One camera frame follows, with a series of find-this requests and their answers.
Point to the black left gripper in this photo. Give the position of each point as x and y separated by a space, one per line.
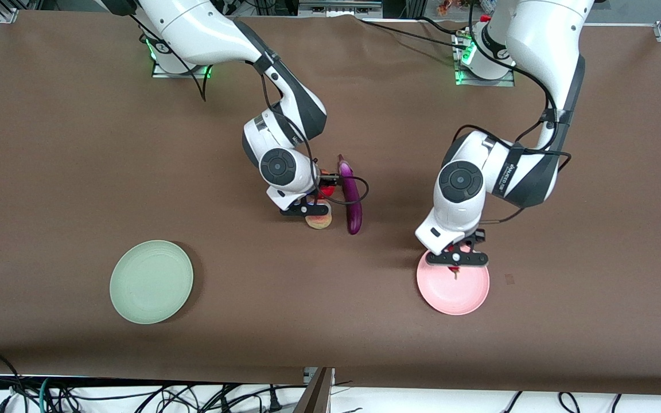
478 236

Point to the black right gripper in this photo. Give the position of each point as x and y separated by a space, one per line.
327 182

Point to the red pomegranate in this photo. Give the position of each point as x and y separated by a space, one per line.
327 194

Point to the red chili pepper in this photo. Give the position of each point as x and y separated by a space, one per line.
455 271

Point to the pink yellow peach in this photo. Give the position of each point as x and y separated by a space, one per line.
319 223

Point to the long purple eggplant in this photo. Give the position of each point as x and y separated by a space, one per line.
354 218

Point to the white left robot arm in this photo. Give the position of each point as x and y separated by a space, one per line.
543 40

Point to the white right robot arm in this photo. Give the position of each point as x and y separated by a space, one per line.
204 28

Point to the small brown tape patch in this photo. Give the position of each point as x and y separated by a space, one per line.
509 279

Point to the pink round plate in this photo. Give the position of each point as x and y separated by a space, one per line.
457 295

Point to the grey metal equipment box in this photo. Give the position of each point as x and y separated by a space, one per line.
336 8

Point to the light green round plate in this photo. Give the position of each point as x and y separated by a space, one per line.
151 282

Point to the colourful toy pile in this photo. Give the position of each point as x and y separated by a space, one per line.
448 7

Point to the brown table cover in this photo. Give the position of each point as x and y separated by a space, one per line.
49 201

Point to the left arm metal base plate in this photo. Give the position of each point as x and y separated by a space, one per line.
482 82

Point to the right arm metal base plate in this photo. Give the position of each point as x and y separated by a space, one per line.
161 73

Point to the aluminium bracket with dark post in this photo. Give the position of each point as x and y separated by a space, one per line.
314 396

